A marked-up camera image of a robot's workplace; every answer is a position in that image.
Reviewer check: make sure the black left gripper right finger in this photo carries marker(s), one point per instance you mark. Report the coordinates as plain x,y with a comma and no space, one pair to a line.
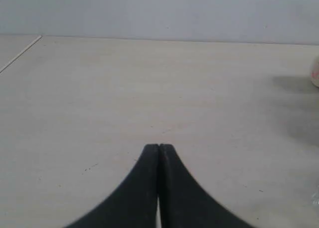
183,203

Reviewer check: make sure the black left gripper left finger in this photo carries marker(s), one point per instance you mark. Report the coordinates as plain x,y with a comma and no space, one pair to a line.
133,204

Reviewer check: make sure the yellow drink bottle red cap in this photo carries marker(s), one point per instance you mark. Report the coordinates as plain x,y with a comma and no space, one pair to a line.
314,75

